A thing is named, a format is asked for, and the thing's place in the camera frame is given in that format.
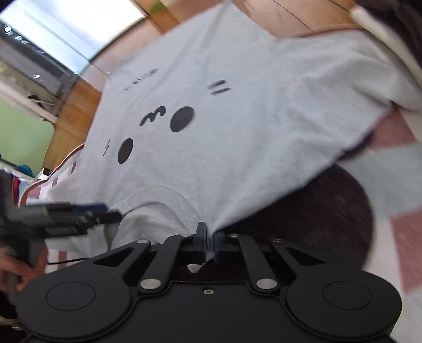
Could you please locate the grey printed t-shirt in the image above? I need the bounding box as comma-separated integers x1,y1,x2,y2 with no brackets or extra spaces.
44,2,422,274

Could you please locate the white door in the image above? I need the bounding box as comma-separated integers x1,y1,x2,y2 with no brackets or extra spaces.
2,0,147,63

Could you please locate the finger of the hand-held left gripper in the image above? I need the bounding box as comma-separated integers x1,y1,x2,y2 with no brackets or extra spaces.
26,202,109,216
82,212,123,228

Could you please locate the person's left hand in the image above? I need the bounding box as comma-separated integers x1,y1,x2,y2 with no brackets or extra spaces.
0,246,48,292

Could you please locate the green panel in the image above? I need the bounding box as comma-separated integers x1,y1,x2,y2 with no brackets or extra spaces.
0,97,55,169

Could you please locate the checked rug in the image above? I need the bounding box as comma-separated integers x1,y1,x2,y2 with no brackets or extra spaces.
13,106,422,294

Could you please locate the white frame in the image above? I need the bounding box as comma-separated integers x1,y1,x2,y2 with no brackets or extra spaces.
0,81,61,124

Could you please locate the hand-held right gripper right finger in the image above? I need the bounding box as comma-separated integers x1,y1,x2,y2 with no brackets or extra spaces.
214,231,325,293

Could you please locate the black cable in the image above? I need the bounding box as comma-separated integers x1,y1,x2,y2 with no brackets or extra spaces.
46,258,89,266

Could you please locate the blue object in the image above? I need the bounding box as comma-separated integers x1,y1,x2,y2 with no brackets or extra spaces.
13,163,34,178

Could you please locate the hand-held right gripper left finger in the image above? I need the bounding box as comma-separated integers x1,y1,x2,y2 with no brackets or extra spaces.
94,222,209,295

